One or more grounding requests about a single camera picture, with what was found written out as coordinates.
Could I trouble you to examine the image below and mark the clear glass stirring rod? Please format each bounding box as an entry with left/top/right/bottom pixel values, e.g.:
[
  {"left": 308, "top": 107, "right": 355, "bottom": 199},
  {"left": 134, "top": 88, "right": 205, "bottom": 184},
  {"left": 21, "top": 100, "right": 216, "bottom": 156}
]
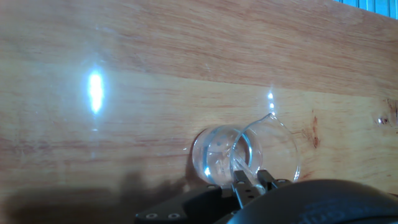
[{"left": 230, "top": 151, "right": 266, "bottom": 194}]

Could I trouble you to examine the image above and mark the glass beaker with water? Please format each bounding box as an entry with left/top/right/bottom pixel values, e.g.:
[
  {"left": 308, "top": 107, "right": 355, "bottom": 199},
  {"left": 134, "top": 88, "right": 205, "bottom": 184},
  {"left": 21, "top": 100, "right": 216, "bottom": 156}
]
[{"left": 190, "top": 112, "right": 302, "bottom": 188}]

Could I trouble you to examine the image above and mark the glossy wooden board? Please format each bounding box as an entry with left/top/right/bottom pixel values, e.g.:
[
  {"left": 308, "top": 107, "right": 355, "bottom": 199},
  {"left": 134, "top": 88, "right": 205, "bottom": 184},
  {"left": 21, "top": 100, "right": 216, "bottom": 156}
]
[{"left": 0, "top": 0, "right": 398, "bottom": 224}]

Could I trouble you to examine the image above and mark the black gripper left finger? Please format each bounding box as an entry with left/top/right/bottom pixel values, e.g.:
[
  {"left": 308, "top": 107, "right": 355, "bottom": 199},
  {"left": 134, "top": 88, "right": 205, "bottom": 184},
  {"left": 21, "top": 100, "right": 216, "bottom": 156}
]
[{"left": 134, "top": 169, "right": 266, "bottom": 224}]

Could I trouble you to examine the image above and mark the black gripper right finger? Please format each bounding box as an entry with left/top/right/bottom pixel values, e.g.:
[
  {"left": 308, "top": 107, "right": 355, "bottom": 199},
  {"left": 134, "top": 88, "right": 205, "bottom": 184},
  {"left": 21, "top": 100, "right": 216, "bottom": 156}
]
[{"left": 256, "top": 169, "right": 292, "bottom": 191}]

